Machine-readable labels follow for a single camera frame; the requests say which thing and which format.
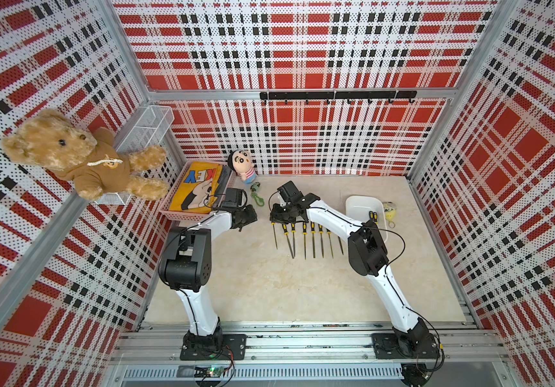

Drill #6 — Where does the white plastic storage box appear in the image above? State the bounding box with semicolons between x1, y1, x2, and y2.
345;195;389;242

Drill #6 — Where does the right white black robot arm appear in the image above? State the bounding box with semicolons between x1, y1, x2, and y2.
269;181;444;360

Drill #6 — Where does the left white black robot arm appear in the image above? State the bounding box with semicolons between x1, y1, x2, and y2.
158;188;258;361

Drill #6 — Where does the grey folded cloth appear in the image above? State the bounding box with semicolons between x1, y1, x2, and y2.
211;165;232;211

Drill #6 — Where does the pink perforated plastic basket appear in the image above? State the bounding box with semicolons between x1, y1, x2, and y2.
159;161;233;221

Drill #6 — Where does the cartoon boy plush doll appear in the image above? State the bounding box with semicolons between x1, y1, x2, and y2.
227;149;257;185

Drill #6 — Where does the green circuit board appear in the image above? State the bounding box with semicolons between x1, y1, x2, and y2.
194;366;227;379

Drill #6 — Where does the brown teddy bear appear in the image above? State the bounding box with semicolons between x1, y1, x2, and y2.
1;109;169;202

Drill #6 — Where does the green keychain toy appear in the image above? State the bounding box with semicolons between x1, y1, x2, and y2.
250;182;265;207

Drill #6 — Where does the grey yellow plush keychain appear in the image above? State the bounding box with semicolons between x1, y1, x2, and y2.
382;202;397;228

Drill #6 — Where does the clear wire wall basket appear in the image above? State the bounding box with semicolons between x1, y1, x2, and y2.
95;105;174;205

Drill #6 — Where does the black wall hook rail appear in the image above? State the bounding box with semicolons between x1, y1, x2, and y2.
259;90;418;103

